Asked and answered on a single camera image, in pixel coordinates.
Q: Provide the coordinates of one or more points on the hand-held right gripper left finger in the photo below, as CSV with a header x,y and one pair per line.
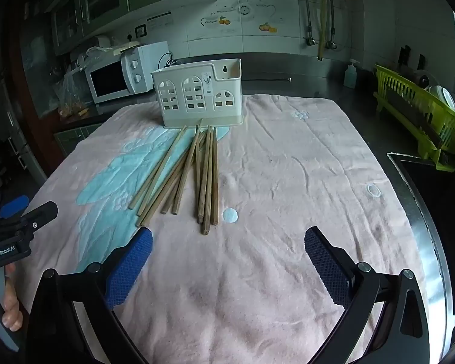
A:
x,y
131,269

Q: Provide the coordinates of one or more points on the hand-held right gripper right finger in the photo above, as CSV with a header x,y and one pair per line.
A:
x,y
328,269

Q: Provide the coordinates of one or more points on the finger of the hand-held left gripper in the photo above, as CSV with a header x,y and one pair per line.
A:
x,y
13,204
41,212

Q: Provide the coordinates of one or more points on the white plastic utensil holder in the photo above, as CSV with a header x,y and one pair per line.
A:
x,y
197,106

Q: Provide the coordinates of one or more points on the person's left hand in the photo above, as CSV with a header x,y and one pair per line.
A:
x,y
12,305

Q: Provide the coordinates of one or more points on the pink printed towel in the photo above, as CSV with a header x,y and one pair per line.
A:
x,y
288,197

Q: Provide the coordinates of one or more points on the yellow food piece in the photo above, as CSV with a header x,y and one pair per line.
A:
x,y
82,112

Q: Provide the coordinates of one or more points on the clear plastic bag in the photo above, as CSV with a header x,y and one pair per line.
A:
x,y
70,94

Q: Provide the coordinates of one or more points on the steel kitchen sink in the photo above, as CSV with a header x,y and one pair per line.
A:
x,y
440,212

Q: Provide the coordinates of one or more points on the white microwave oven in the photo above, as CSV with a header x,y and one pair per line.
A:
x,y
110,79

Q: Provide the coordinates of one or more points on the cream flat board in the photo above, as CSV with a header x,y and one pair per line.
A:
x,y
127,47

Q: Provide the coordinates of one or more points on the green plastic dish rack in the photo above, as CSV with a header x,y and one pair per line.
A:
x,y
402,91

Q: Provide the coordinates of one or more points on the clear soap bottle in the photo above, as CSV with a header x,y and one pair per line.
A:
x,y
350,76

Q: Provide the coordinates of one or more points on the white plate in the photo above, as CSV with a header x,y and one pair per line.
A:
x,y
444,98

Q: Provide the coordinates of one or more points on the black kitchen knife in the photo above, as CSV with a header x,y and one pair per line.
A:
x,y
405,55
421,61

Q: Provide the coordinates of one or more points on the yellow gas pipe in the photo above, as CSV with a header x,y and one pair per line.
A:
x,y
322,19

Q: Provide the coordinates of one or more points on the black wall socket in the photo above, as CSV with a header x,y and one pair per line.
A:
x,y
140,30

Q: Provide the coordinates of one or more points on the green wall cabinets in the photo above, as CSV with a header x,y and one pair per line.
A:
x,y
98,3

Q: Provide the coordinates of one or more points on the orange fruit wall decal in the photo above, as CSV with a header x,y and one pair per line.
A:
x,y
267,27
220,20

